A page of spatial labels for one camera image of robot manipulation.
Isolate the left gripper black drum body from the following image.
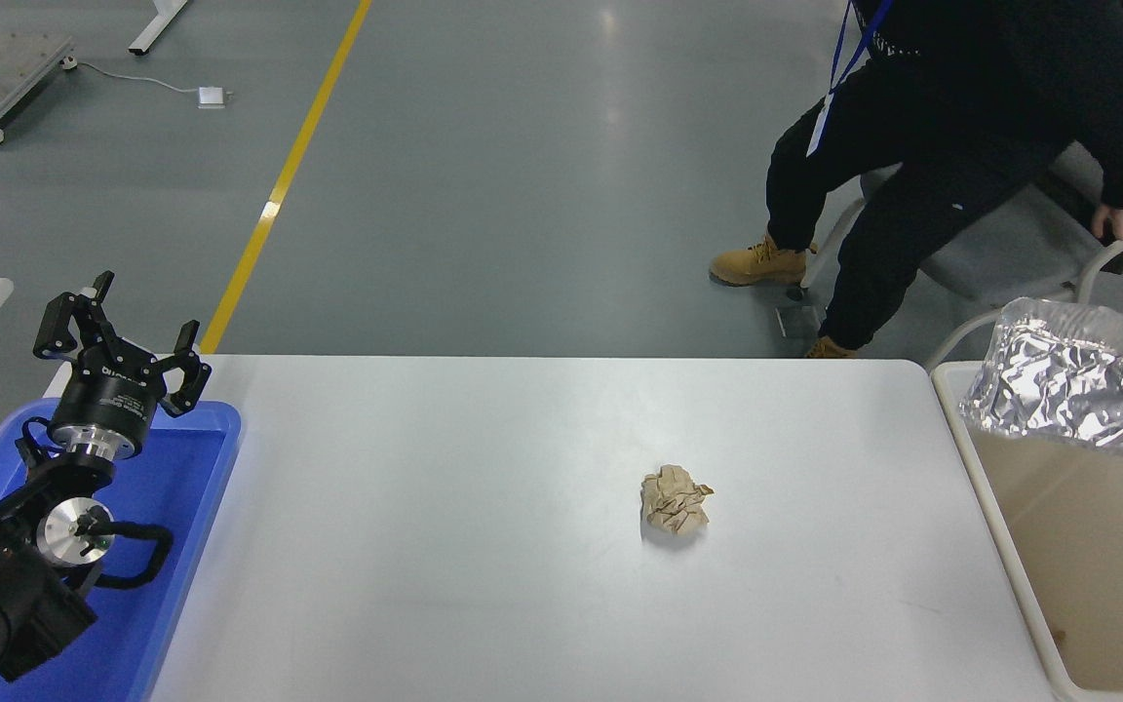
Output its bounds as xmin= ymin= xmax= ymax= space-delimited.
xmin=53 ymin=358 xmax=169 ymax=438

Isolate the grey white-framed chair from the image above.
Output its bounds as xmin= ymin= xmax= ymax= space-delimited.
xmin=800 ymin=141 xmax=1123 ymax=370

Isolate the crinkled foil tray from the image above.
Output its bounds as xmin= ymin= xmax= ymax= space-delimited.
xmin=959 ymin=297 xmax=1123 ymax=474

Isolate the blue plastic tray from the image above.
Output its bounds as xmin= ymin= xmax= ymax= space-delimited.
xmin=0 ymin=398 xmax=243 ymax=702

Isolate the grey platform cart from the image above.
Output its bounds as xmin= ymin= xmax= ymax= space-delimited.
xmin=0 ymin=29 xmax=77 ymax=147

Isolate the white desk foot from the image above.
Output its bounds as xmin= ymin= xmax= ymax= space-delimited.
xmin=130 ymin=0 xmax=194 ymax=57

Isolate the crumpled tan paper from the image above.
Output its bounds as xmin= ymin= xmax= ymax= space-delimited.
xmin=639 ymin=464 xmax=716 ymax=534

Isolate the person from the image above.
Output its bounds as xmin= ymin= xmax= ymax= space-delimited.
xmin=710 ymin=0 xmax=1123 ymax=360

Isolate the large pale plastic bin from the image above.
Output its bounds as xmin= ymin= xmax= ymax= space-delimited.
xmin=930 ymin=359 xmax=1123 ymax=702

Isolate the white floor cable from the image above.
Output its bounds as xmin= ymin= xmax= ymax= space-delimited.
xmin=77 ymin=60 xmax=202 ymax=98

